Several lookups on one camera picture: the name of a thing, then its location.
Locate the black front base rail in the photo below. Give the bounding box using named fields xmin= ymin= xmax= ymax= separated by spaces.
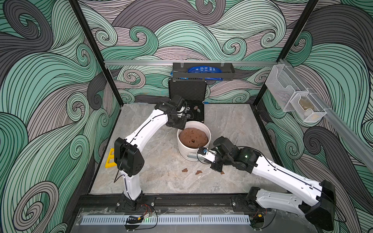
xmin=76 ymin=193 xmax=274 ymax=214

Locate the black poker chip case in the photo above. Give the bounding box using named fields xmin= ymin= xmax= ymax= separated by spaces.
xmin=168 ymin=79 xmax=207 ymax=123

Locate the black wall shelf tray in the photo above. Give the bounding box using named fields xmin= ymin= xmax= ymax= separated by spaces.
xmin=171 ymin=62 xmax=236 ymax=81

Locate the green white scrub brush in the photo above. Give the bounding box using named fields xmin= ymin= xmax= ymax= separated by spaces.
xmin=187 ymin=148 xmax=217 ymax=164

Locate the white slotted cable duct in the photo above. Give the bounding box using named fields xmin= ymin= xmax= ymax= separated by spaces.
xmin=80 ymin=214 xmax=251 ymax=226

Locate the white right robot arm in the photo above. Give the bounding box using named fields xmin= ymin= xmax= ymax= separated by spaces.
xmin=197 ymin=136 xmax=336 ymax=231

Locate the clear plastic wall bin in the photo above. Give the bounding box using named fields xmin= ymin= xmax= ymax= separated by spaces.
xmin=265 ymin=64 xmax=326 ymax=123

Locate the black corner frame post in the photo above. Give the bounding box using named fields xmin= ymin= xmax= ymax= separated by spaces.
xmin=69 ymin=0 xmax=124 ymax=107

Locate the aluminium wall rail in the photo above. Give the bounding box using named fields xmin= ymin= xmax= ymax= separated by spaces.
xmin=104 ymin=59 xmax=277 ymax=67

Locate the blue object on shelf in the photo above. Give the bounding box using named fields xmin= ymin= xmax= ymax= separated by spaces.
xmin=187 ymin=66 xmax=222 ymax=73

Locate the yellow plastic toy block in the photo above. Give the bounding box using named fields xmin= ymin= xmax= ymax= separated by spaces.
xmin=105 ymin=148 xmax=117 ymax=169

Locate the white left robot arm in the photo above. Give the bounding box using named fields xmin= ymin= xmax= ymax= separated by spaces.
xmin=114 ymin=95 xmax=187 ymax=202

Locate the brown mud filling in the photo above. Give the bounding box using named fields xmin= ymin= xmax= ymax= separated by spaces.
xmin=179 ymin=128 xmax=208 ymax=149

